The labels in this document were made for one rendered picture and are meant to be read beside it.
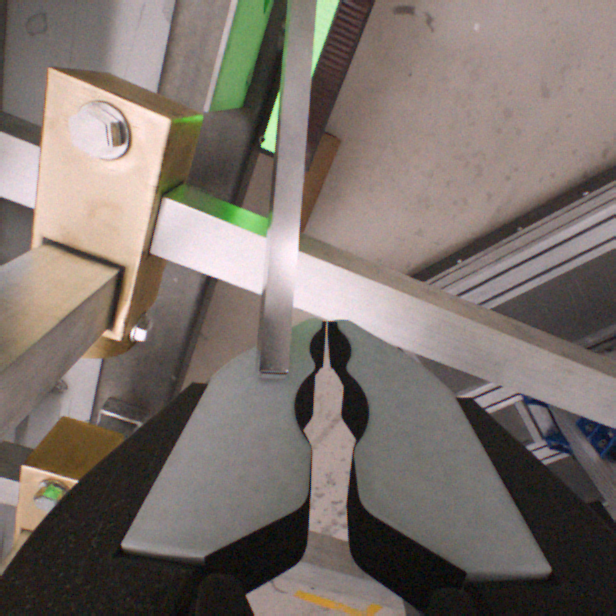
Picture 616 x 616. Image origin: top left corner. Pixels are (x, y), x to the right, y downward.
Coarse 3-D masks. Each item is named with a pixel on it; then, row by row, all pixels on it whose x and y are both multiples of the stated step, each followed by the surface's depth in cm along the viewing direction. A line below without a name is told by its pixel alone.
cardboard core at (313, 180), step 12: (324, 132) 94; (324, 144) 89; (336, 144) 90; (324, 156) 90; (312, 168) 91; (324, 168) 92; (312, 180) 93; (324, 180) 95; (312, 192) 94; (312, 204) 97; (300, 216) 97; (300, 228) 99
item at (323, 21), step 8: (320, 0) 27; (328, 0) 27; (336, 0) 27; (320, 8) 27; (328, 8) 27; (320, 16) 27; (328, 16) 27; (320, 24) 27; (328, 24) 27; (320, 32) 28; (320, 40) 28; (320, 48) 28; (312, 64) 29; (312, 72) 29; (272, 112) 30; (272, 120) 30; (272, 128) 30; (264, 136) 31; (272, 136) 31; (264, 144) 31; (272, 144) 31
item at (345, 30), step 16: (352, 0) 27; (368, 0) 27; (336, 16) 27; (352, 16) 27; (336, 32) 28; (352, 32) 28; (336, 48) 28; (352, 48) 28; (320, 64) 28; (336, 64) 28; (320, 80) 29; (336, 80) 29; (320, 96) 29; (320, 112) 30; (320, 128) 30
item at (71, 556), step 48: (192, 384) 9; (144, 432) 8; (96, 480) 7; (144, 480) 7; (48, 528) 6; (96, 528) 6; (0, 576) 5; (48, 576) 6; (96, 576) 6; (144, 576) 6; (192, 576) 6
